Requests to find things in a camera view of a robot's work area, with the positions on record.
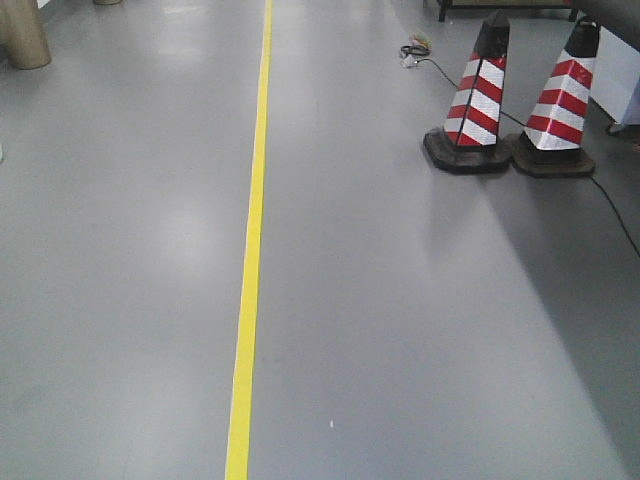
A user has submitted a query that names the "red white traffic cone left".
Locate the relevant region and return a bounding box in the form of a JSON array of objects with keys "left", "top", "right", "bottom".
[{"left": 423, "top": 10, "right": 510, "bottom": 174}]

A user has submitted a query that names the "red white traffic cone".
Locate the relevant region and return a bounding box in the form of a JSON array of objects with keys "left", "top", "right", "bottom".
[
  {"left": 505, "top": 16, "right": 600, "bottom": 178},
  {"left": 423, "top": 10, "right": 510, "bottom": 174}
]

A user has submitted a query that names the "red white traffic cone right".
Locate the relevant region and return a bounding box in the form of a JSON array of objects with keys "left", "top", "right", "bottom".
[{"left": 505, "top": 16, "right": 600, "bottom": 178}]

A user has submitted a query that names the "cardboard tube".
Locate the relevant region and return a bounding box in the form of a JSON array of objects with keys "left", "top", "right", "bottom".
[{"left": 1, "top": 0, "right": 52, "bottom": 70}]

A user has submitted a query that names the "black floor cable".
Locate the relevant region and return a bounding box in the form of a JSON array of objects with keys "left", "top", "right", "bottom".
[{"left": 399, "top": 43, "right": 640, "bottom": 259}]

